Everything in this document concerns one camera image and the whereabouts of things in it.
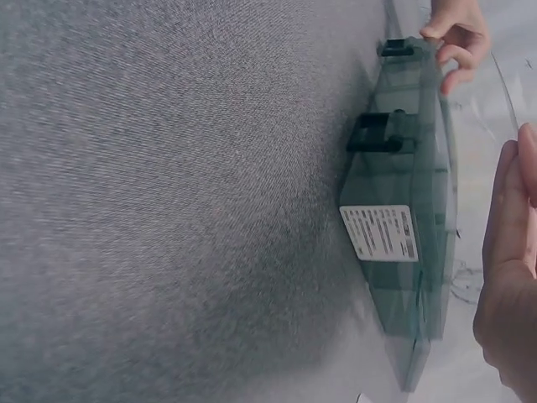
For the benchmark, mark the person's left hand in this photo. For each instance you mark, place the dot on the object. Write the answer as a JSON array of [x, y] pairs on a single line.
[[461, 29]]

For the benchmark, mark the smoky transparent plastic box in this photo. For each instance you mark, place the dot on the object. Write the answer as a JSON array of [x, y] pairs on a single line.
[[390, 289]]

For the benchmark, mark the person's left fingers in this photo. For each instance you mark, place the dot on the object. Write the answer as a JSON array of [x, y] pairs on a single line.
[[455, 59]]

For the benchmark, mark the person's right hand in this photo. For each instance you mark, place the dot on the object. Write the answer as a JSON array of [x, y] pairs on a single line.
[[509, 302]]

